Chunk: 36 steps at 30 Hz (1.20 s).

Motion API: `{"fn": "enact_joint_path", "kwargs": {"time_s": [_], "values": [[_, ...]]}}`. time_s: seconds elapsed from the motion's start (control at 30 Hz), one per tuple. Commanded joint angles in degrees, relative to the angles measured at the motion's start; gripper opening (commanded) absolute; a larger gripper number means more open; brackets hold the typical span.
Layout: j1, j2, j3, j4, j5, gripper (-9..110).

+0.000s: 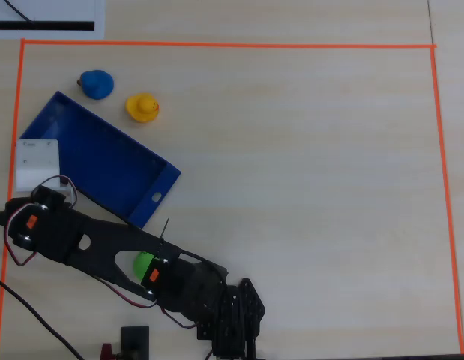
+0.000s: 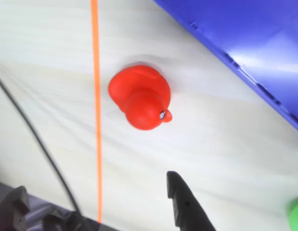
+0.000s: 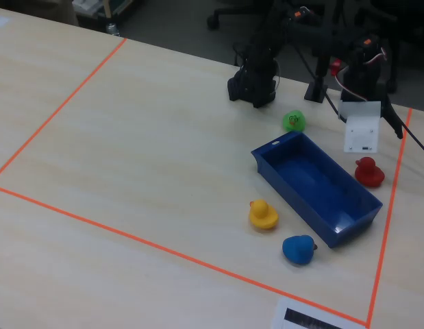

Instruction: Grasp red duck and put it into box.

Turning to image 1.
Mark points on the orange tape strip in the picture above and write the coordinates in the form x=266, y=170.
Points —
x=15, y=112
x=216, y=45
x=443, y=180

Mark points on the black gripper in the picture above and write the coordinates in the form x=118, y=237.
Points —
x=15, y=219

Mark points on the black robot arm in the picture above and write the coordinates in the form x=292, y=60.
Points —
x=104, y=243

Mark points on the yellow rubber duck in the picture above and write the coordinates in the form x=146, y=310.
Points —
x=141, y=108

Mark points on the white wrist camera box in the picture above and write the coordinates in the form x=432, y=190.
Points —
x=36, y=165

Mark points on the blue plastic box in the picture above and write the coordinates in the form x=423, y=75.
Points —
x=111, y=165

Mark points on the blue rubber duck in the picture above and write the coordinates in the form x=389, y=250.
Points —
x=96, y=84

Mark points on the white paper with black bar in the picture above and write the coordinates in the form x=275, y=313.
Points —
x=66, y=11

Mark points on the green rubber duck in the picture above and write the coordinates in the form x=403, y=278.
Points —
x=141, y=263

